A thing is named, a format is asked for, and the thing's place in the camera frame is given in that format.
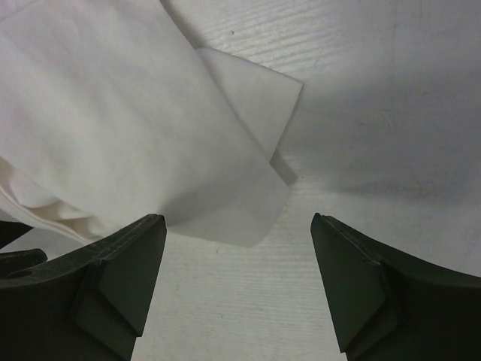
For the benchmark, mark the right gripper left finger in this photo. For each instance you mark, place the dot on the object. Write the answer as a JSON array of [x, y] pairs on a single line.
[[89, 304]]

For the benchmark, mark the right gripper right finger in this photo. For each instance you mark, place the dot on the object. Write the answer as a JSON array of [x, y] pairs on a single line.
[[388, 305]]

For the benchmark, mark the white t-shirt with red print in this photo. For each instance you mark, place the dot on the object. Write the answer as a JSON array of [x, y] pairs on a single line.
[[108, 114]]

